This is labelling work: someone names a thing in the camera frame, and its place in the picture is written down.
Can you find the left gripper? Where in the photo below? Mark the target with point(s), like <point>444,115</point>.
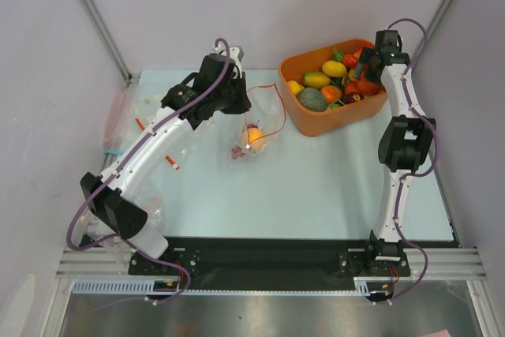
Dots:
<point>243,102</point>

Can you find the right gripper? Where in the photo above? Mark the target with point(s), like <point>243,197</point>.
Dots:
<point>365,60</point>

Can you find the clear zip top bag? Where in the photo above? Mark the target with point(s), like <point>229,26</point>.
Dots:
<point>267,111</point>

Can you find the yellow orange peach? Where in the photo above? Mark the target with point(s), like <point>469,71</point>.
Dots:
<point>252,140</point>

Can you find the red grape bunch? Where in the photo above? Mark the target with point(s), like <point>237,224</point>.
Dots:
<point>237,152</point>

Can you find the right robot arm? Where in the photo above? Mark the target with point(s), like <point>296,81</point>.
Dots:
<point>402,150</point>

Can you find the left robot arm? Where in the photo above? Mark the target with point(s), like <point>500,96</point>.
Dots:
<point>219,85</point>

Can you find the green yellow mango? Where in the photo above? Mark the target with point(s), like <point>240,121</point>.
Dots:
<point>316,80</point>

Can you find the green netted melon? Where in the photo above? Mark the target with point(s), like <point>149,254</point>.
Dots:
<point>312,99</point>

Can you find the orange plastic bin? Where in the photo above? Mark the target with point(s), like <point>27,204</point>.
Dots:
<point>311,123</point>

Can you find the pile of clear bags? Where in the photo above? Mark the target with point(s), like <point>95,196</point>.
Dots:
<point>111,195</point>

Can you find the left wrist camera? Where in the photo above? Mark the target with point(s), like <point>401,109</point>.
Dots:
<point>236,55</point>

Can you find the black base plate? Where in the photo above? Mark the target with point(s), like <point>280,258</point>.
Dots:
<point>245,260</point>

